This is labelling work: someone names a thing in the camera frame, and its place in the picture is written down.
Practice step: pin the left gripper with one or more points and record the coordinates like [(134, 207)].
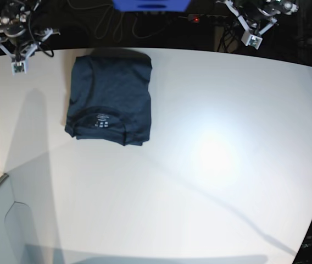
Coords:
[(252, 12)]

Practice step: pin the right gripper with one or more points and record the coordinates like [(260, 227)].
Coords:
[(29, 39)]

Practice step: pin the dark blue t-shirt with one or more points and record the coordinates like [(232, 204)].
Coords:
[(110, 100)]

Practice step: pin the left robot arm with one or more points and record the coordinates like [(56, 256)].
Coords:
[(285, 7)]

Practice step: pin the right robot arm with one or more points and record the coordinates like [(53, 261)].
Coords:
[(18, 34)]

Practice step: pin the black power strip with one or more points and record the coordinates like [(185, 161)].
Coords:
[(208, 19)]

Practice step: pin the blue plastic bin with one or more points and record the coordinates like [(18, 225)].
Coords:
[(151, 5)]

